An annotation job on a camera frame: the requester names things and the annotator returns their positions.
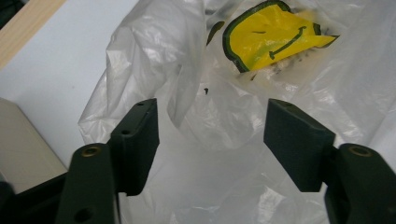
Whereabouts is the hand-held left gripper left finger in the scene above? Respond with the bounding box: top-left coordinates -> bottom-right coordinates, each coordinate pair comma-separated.
106,98 -> 161,197

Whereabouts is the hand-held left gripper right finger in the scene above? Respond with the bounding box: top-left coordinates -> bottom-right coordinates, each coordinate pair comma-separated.
262,98 -> 337,193

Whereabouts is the clear plastic bag yellow face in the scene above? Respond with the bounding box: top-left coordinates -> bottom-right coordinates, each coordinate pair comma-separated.
78,0 -> 396,224

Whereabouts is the white table sheet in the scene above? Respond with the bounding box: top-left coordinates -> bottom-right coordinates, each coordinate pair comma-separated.
0,0 -> 142,171

